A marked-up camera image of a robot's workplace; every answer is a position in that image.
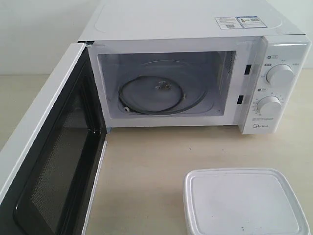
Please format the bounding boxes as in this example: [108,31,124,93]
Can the white plastic lidded container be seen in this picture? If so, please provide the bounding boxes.
[183,168,311,235]

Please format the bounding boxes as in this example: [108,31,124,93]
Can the white microwave door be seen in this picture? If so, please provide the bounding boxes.
[0,43,107,235]

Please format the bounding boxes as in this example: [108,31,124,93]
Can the white microwave oven body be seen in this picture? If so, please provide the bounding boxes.
[78,0,311,134]

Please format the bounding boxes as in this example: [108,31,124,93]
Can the glass turntable plate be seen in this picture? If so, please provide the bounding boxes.
[118,60,209,116]

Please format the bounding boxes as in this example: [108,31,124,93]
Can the lower white control knob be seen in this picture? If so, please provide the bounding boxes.
[256,96,282,116]

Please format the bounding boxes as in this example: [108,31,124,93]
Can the white control knob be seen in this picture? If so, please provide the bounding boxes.
[266,64,294,87]
[256,96,282,116]

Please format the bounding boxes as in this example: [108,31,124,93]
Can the upper white control knob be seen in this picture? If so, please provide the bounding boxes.
[266,64,294,87]

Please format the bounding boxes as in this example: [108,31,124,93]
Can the blue white warning sticker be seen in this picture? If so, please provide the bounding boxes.
[215,16,267,29]

